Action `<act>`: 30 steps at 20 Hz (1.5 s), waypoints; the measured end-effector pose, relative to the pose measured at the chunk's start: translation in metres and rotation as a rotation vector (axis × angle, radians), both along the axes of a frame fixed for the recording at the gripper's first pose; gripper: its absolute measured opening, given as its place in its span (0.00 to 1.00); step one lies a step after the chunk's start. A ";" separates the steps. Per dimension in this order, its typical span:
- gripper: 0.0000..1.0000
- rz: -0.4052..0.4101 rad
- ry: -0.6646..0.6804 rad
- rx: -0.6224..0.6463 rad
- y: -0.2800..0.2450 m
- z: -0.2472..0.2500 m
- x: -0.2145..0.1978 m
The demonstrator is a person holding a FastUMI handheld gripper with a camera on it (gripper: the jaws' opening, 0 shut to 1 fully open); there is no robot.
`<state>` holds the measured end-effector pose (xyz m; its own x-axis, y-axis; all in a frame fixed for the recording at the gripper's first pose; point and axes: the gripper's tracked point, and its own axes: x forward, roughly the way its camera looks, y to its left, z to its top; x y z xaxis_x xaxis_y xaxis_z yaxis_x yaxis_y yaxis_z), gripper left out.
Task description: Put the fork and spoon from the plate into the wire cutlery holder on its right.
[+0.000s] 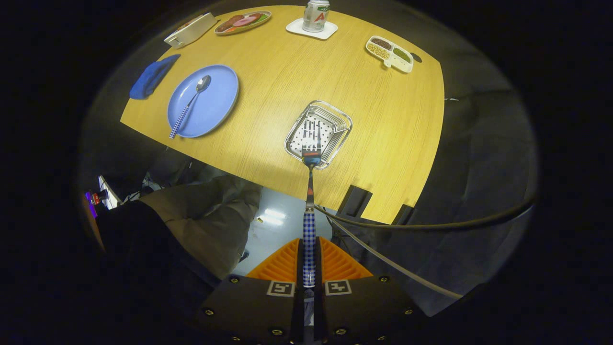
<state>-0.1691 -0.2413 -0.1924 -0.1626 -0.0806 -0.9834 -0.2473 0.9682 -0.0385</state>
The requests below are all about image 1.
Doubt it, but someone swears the beige food plate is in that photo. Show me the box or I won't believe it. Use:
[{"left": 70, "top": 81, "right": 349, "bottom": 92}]
[{"left": 214, "top": 11, "right": 272, "bottom": 36}]

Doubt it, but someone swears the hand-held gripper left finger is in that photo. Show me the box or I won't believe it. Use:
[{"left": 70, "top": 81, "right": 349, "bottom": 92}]
[{"left": 194, "top": 238, "right": 307, "bottom": 345}]

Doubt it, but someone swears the blue folded cloth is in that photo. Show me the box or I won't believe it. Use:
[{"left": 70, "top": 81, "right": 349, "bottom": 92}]
[{"left": 129, "top": 54, "right": 182, "bottom": 100}]

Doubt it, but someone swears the white toaster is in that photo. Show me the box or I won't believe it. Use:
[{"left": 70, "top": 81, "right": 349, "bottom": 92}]
[{"left": 164, "top": 12, "right": 218, "bottom": 49}]

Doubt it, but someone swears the fork with checked handle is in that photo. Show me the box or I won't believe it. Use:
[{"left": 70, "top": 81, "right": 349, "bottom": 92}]
[{"left": 302, "top": 120, "right": 322, "bottom": 288}]

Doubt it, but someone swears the blue round plate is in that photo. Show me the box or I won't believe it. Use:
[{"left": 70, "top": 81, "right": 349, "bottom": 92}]
[{"left": 167, "top": 65, "right": 239, "bottom": 138}]

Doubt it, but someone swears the white power strip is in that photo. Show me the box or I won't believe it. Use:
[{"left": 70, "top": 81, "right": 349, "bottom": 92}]
[{"left": 98, "top": 176, "right": 123, "bottom": 210}]

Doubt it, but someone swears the thin grey cable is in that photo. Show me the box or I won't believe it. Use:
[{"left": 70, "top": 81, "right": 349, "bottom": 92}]
[{"left": 330, "top": 218, "right": 463, "bottom": 300}]

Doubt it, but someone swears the metal wire cutlery basket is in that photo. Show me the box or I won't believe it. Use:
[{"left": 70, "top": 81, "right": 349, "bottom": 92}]
[{"left": 284, "top": 100, "right": 353, "bottom": 170}]

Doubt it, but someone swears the white square coaster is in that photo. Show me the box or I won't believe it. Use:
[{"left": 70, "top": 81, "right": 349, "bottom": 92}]
[{"left": 286, "top": 18, "right": 339, "bottom": 40}]

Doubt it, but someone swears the person's black top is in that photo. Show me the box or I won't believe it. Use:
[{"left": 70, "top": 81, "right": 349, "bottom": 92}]
[{"left": 96, "top": 200, "right": 216, "bottom": 312}]

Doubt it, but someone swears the spoon with checked handle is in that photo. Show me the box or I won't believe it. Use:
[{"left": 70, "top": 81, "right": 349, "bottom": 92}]
[{"left": 169, "top": 75, "right": 212, "bottom": 140}]

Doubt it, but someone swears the person's leg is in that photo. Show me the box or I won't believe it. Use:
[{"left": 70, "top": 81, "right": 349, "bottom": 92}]
[{"left": 139, "top": 175, "right": 263, "bottom": 281}]

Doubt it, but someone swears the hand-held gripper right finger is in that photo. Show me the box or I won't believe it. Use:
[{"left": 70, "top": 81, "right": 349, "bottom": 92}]
[{"left": 311, "top": 236, "right": 427, "bottom": 345}]

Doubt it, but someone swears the white divided condiment dish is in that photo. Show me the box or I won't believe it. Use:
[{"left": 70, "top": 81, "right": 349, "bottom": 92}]
[{"left": 365, "top": 35, "right": 414, "bottom": 73}]

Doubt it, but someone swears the black table bracket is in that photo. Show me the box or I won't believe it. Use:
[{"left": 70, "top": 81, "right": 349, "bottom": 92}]
[
  {"left": 393, "top": 205, "right": 415, "bottom": 226},
  {"left": 338, "top": 184, "right": 373, "bottom": 217}
]

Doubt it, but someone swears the white green drink bottle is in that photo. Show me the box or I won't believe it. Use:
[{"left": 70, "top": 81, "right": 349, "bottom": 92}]
[{"left": 303, "top": 0, "right": 331, "bottom": 33}]

